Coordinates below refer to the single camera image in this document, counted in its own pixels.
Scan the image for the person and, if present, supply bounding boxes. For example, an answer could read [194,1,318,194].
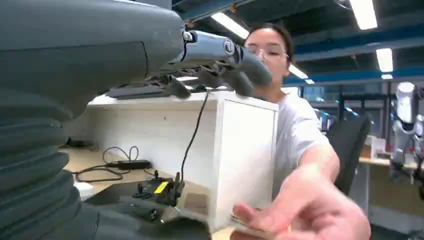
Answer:
[230,22,373,240]

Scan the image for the person's hand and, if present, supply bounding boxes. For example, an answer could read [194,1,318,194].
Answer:
[230,165,373,240]

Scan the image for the thin black hanging cable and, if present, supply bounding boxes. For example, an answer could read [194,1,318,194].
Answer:
[179,91,210,184]

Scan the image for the black adapter cable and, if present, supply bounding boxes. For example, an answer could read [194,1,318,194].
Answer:
[73,145,157,184]

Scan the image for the white humanoid robot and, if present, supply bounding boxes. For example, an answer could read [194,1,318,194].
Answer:
[388,81,424,201]

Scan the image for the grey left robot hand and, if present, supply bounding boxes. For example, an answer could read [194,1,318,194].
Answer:
[0,0,273,240]

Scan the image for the black device with yellow label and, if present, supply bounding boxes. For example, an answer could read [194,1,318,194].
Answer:
[85,172,186,215]

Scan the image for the person's glasses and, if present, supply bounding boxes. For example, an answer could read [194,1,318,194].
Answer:
[245,44,291,63]

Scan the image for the black office chair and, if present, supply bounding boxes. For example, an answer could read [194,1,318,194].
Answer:
[326,113,373,197]

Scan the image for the small white box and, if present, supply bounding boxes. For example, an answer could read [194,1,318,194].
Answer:
[73,181,96,202]

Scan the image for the wooden desk with white panel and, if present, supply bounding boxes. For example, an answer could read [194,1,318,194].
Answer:
[348,154,424,236]

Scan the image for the black power adapter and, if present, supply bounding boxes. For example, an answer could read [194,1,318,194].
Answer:
[116,159,152,171]

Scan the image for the long ceiling light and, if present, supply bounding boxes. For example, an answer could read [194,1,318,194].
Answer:
[348,0,379,31]
[288,64,309,80]
[210,11,250,40]
[375,47,394,73]

